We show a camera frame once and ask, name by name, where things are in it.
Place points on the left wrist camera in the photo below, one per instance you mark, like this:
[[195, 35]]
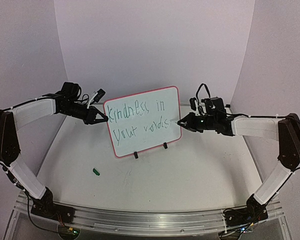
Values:
[[96, 96]]

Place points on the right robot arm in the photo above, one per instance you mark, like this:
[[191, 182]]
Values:
[[282, 130]]

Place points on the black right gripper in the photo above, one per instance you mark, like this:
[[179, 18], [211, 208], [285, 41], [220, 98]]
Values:
[[192, 121]]

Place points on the left whiteboard stand foot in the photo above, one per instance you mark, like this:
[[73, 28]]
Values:
[[135, 155]]

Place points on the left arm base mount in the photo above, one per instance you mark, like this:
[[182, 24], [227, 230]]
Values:
[[46, 208]]

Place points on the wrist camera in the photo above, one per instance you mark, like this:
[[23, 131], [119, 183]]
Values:
[[96, 96], [196, 106]]

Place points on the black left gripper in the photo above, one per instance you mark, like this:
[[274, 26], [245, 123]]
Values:
[[90, 118]]

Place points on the aluminium front rail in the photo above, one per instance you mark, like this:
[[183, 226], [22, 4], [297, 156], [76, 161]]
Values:
[[82, 223]]

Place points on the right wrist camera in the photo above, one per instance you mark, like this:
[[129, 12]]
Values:
[[196, 106]]

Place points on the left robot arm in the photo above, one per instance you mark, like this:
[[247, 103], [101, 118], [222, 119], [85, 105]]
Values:
[[66, 102]]

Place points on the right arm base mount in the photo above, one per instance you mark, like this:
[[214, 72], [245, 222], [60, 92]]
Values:
[[253, 212]]

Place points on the green marker cap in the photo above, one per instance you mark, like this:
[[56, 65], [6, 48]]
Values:
[[96, 172]]

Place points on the pink-framed whiteboard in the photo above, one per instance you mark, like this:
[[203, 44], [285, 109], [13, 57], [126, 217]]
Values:
[[142, 121]]

